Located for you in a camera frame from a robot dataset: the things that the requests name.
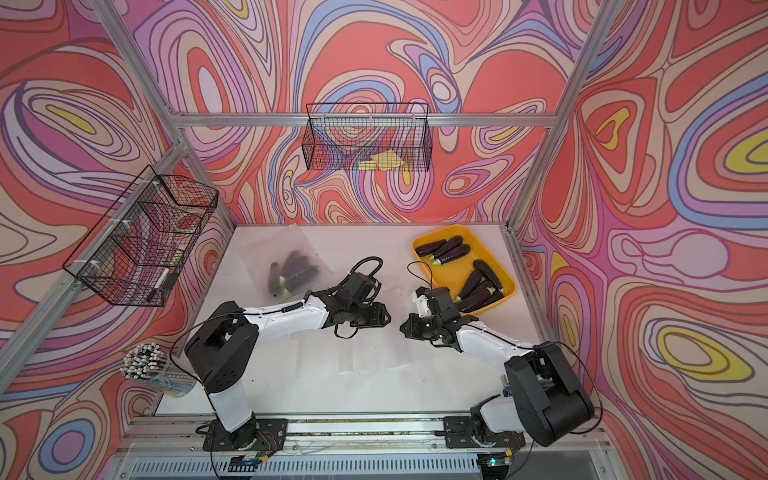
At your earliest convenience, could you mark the yellow item in basket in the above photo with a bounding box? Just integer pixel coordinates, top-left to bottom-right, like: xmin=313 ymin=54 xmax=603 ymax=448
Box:
xmin=358 ymin=150 xmax=405 ymax=171

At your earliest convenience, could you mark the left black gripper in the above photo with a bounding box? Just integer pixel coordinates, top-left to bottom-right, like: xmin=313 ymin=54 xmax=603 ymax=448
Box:
xmin=347 ymin=301 xmax=396 ymax=329

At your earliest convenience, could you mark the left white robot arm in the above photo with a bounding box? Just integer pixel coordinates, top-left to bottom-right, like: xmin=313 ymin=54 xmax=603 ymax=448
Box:
xmin=184 ymin=272 xmax=391 ymax=434

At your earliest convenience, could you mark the black wire basket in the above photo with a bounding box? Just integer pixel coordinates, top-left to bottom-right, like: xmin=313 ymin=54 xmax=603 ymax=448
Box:
xmin=62 ymin=166 xmax=219 ymax=308
xmin=301 ymin=101 xmax=433 ymax=171

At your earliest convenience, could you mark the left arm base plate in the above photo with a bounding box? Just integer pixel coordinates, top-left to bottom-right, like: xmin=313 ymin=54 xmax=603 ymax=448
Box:
xmin=195 ymin=418 xmax=288 ymax=453

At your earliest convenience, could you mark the clear cup of sticks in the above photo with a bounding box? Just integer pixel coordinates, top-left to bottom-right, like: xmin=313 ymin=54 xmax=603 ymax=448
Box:
xmin=119 ymin=343 xmax=197 ymax=398

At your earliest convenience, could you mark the clear zip-top bag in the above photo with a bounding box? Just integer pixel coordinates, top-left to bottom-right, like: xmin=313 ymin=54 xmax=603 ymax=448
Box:
xmin=235 ymin=225 xmax=336 ymax=302

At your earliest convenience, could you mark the left black wire basket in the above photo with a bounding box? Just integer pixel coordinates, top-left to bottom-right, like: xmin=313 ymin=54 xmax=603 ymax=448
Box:
xmin=62 ymin=166 xmax=219 ymax=308

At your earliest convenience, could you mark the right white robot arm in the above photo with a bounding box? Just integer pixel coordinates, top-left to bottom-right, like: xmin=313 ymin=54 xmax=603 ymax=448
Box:
xmin=400 ymin=287 xmax=595 ymax=446

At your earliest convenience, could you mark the back black wire basket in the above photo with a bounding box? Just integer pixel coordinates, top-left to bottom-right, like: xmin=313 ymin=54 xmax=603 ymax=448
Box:
xmin=301 ymin=101 xmax=433 ymax=171

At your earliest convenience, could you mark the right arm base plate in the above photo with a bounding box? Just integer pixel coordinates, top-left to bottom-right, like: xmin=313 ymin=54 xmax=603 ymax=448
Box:
xmin=441 ymin=416 xmax=526 ymax=451

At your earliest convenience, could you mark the yellow plastic tray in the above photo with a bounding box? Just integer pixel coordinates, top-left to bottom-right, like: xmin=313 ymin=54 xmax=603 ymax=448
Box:
xmin=412 ymin=225 xmax=518 ymax=315

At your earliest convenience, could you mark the stack of clear bags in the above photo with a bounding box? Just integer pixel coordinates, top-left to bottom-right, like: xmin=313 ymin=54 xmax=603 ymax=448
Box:
xmin=288 ymin=325 xmax=439 ymax=403

